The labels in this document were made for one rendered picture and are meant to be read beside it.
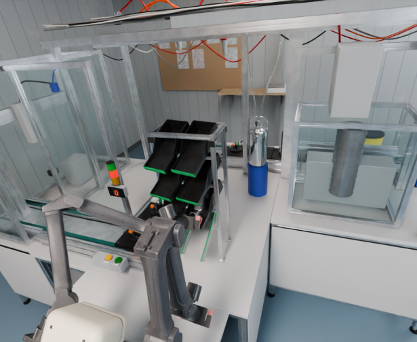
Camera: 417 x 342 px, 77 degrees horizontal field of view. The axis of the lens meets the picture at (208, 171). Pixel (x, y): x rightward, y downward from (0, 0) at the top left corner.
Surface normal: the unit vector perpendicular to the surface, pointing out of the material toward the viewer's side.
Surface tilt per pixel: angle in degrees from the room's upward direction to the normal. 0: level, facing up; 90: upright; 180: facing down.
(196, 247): 45
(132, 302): 0
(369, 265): 90
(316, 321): 0
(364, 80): 90
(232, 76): 90
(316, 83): 90
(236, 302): 0
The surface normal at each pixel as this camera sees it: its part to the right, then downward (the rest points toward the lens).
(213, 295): -0.08, -0.87
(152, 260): -0.36, 0.34
